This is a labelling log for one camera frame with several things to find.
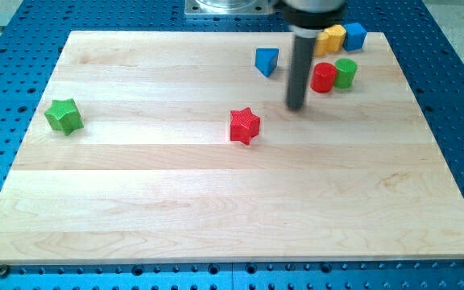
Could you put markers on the light wooden board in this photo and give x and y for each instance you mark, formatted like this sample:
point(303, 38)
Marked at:
point(153, 177)

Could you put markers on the blue cube block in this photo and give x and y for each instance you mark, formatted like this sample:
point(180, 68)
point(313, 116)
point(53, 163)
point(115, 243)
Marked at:
point(355, 36)

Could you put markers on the red star block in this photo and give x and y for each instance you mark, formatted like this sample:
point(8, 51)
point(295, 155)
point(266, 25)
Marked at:
point(244, 125)

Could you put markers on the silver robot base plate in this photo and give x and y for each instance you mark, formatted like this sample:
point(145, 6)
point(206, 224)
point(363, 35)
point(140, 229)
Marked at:
point(203, 8)

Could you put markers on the yellow heart block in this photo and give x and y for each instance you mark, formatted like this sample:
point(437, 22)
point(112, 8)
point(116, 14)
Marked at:
point(321, 44)

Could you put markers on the blue perforated table plate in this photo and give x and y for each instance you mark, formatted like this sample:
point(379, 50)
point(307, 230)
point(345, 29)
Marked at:
point(32, 42)

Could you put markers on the red cylinder block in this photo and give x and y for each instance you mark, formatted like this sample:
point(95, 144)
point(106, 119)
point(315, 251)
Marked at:
point(323, 77)

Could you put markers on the blue triangle block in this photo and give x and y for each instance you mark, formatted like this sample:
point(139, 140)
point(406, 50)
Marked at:
point(266, 60)

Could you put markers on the yellow hexagon block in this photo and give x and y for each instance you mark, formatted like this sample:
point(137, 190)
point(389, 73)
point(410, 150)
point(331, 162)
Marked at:
point(337, 35)

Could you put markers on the green cylinder block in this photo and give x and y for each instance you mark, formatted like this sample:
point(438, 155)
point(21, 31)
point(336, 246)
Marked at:
point(346, 69)

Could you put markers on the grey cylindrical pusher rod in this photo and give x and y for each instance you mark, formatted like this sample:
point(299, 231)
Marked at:
point(302, 57)

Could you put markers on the green star block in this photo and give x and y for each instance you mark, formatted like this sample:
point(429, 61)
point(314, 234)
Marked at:
point(64, 116)

